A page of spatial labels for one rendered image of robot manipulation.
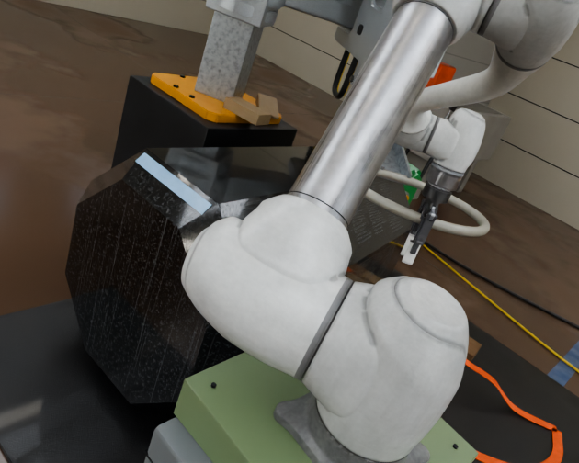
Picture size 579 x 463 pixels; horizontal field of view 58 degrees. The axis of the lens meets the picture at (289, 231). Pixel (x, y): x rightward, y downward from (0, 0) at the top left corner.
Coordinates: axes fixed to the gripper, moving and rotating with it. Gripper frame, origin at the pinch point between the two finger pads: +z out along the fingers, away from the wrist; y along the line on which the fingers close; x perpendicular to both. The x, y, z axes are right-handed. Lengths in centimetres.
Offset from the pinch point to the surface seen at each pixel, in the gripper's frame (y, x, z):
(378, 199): 3.1, 13.7, -10.0
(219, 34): 102, 92, -31
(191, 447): -85, 38, 10
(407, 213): -0.7, 5.2, -10.1
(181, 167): 2, 70, 0
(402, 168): 52, 2, -11
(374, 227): 47.2, 4.0, 12.3
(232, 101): 93, 77, -6
